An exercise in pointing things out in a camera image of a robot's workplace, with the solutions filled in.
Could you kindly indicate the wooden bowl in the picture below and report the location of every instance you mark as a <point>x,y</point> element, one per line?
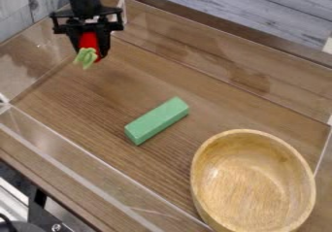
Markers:
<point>252,184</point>

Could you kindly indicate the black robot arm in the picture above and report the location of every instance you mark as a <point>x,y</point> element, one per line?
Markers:
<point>88,23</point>

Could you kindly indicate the black table leg bracket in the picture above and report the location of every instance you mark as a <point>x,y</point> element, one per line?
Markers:
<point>39,216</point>

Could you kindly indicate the clear acrylic table enclosure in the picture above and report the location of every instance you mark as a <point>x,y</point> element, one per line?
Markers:
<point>64,114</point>

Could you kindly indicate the red plush strawberry toy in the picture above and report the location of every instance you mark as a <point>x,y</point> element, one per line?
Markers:
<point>88,54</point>

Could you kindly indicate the green rectangular block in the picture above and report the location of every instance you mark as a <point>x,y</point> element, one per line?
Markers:
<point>155,121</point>

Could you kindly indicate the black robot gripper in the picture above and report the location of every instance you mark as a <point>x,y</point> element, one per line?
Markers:
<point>74,17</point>

